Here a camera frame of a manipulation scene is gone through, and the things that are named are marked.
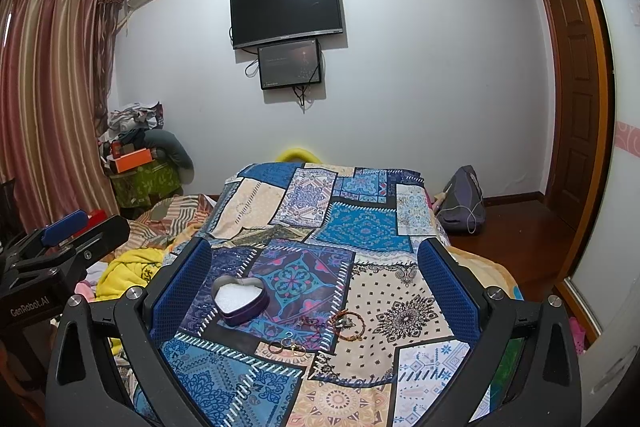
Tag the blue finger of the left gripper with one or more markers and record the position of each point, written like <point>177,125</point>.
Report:
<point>64,228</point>

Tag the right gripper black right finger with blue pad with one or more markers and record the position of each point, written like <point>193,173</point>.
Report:
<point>543,388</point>

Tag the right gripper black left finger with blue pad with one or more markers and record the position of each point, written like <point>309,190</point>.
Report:
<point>84,387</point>

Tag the purple heart-shaped jewelry box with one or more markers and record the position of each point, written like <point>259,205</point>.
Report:
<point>239,299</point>

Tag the red box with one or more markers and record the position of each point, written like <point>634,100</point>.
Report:
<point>95,217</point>

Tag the yellow cartoon blanket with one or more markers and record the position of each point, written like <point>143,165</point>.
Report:
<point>133,268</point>

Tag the orange box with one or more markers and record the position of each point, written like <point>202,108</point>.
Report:
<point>130,161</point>

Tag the green patterned storage box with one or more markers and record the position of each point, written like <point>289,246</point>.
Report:
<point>139,187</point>

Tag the striped bedsheet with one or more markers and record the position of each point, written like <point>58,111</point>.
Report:
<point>171,222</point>

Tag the pile of clothes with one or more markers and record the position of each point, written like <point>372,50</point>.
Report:
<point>138,126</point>

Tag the grey purple backpack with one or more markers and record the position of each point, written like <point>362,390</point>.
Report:
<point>462,212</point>

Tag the patchwork patterned bed blanket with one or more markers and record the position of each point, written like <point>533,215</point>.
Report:
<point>352,335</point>

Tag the red striped curtain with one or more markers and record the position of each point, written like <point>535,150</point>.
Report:
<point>56,71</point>

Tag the brown wooden door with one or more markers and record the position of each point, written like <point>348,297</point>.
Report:
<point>580,51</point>

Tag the small black wall monitor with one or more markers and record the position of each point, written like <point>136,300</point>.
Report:
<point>290,64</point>

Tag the black wall television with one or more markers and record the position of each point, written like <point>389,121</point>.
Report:
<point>256,22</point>

